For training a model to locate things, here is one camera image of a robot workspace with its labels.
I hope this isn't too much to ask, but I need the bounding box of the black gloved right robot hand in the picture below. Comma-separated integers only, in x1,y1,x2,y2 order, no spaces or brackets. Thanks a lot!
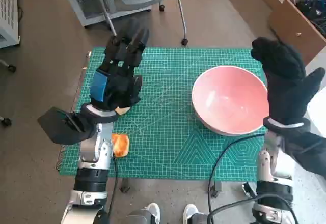
251,37,326,124

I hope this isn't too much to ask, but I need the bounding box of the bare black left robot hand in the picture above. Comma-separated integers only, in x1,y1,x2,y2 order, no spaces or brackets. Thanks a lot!
89,21,151,116

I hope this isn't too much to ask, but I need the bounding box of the pink bowl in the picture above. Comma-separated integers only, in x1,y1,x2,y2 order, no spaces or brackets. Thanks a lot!
191,65,270,136

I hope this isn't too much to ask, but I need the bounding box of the toy bread roll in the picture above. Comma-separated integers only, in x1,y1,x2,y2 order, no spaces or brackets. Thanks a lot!
112,133,131,159

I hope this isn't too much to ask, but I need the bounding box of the white side table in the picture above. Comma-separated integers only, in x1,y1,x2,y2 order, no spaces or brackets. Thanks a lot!
305,86,326,138

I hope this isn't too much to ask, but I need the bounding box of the green cutting mat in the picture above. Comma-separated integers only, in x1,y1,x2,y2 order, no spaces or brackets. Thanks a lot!
58,46,271,183

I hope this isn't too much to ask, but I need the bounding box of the open wooden box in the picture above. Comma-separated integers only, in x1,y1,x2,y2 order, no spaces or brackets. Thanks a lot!
268,0,326,67

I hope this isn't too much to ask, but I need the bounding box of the person's foot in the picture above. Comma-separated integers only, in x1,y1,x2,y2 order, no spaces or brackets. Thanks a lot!
182,203,212,224
126,202,161,224

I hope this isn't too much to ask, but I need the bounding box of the white perforated cabinet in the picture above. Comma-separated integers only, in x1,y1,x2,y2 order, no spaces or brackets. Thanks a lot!
0,0,21,49

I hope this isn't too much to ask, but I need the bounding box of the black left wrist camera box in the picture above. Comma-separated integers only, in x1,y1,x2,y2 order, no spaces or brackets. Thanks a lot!
37,106,95,146

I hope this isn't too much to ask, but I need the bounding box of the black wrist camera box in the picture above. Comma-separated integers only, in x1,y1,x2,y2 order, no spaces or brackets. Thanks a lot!
37,106,95,146
281,122,326,180

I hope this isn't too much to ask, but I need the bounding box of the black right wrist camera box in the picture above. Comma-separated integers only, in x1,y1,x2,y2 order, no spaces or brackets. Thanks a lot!
281,122,326,180

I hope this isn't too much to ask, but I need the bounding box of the dark tangled cable bundle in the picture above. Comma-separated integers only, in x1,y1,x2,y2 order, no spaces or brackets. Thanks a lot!
295,0,326,39

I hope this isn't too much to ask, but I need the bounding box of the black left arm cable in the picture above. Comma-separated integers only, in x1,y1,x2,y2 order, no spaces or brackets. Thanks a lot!
107,156,121,224

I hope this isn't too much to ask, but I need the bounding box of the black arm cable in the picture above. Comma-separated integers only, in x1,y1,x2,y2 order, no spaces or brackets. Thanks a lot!
107,156,121,224
206,133,297,224

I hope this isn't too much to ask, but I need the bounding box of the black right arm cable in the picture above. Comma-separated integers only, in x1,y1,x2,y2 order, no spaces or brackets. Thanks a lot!
206,133,297,224

